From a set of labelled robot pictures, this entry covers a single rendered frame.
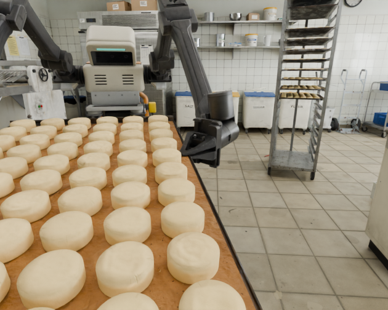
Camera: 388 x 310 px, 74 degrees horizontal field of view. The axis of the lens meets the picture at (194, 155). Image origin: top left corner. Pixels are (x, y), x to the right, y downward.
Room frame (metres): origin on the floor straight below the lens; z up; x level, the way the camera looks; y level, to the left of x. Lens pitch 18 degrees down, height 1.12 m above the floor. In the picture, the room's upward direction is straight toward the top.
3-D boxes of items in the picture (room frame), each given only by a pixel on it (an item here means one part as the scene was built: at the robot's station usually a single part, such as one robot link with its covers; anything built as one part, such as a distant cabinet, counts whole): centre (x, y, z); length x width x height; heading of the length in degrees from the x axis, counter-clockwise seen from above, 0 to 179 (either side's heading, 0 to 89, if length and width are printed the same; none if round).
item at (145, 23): (4.99, 1.18, 1.02); 1.40 x 0.90 x 2.05; 86
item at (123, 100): (1.23, 0.37, 0.93); 0.28 x 0.16 x 0.22; 102
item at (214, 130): (0.49, 0.00, 0.98); 0.09 x 0.07 x 0.07; 147
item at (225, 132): (0.55, -0.04, 0.98); 0.07 x 0.07 x 0.10; 57
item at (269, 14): (5.15, -1.37, 2.09); 0.25 x 0.24 x 0.21; 176
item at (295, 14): (2.87, -1.15, 1.68); 0.60 x 0.40 x 0.02; 161
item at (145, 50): (4.54, 0.79, 1.39); 0.22 x 0.03 x 0.31; 86
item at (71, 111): (5.26, 2.47, 0.33); 0.54 x 0.53 x 0.66; 86
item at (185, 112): (5.05, 0.08, 0.38); 0.64 x 0.54 x 0.77; 179
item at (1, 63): (3.67, 2.36, 1.23); 0.58 x 0.19 x 0.07; 86
